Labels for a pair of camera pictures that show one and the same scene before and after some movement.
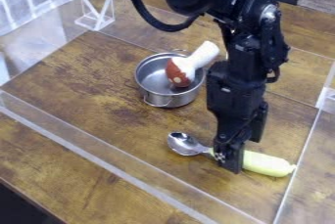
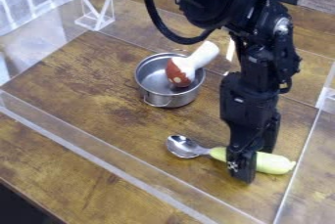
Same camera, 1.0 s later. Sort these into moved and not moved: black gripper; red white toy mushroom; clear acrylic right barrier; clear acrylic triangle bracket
Moved: black gripper
Not moved: clear acrylic triangle bracket; clear acrylic right barrier; red white toy mushroom
